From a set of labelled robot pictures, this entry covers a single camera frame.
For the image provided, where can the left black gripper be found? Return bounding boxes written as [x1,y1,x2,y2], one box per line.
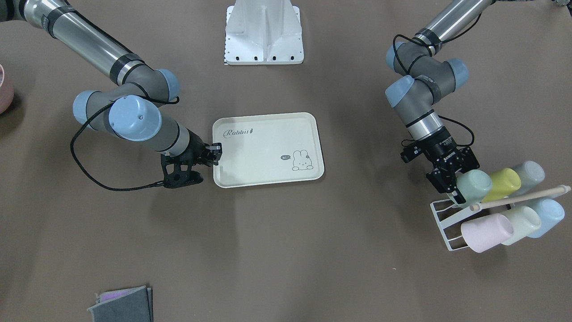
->
[421,127,480,204]

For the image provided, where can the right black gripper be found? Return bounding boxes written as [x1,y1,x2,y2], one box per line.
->
[177,130,223,167]

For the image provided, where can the green cup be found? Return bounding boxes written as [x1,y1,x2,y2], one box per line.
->
[456,169,493,208]

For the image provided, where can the cream rabbit tray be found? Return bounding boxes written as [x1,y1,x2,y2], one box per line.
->
[212,112,325,188]

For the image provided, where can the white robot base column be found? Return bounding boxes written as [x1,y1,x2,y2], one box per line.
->
[223,0,304,65]

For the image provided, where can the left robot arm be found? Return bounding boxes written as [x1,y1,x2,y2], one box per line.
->
[385,0,493,204]

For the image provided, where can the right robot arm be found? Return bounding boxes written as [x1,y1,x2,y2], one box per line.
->
[1,0,222,166]

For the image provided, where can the yellow cup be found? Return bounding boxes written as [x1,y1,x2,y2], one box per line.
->
[482,168,522,202]

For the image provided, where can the pink cup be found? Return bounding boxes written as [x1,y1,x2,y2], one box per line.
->
[460,213,513,253]

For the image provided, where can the grey cup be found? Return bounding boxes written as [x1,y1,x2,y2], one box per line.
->
[509,161,546,197]

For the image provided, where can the cream white cup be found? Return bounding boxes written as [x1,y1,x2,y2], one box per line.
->
[501,206,542,246]

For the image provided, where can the light blue cup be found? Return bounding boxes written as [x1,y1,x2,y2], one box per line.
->
[526,198,565,238]

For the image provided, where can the grey folded cloth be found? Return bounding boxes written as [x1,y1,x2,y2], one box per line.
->
[87,285,154,322]

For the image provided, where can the pink bowl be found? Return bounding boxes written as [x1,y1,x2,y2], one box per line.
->
[0,65,14,114]

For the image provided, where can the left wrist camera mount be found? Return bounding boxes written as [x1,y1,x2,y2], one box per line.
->
[400,139,423,163]

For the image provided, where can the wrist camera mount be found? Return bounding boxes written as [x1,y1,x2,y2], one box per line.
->
[400,139,423,163]
[160,152,204,188]

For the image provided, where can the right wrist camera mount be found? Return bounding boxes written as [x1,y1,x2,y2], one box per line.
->
[160,152,204,188]

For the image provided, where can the white wire cup rack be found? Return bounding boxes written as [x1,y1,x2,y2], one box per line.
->
[430,199,475,251]

